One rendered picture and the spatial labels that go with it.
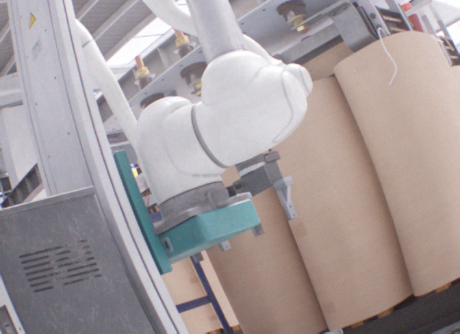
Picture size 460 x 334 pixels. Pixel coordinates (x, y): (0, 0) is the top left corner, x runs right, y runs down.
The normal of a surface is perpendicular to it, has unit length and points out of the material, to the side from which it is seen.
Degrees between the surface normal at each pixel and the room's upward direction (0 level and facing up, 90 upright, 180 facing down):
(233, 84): 77
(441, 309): 90
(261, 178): 90
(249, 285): 90
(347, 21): 90
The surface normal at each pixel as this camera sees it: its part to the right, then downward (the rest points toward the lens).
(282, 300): -0.23, -0.06
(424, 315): -0.66, 0.15
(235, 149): -0.05, 0.68
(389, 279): 0.04, -0.18
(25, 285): 0.59, -0.36
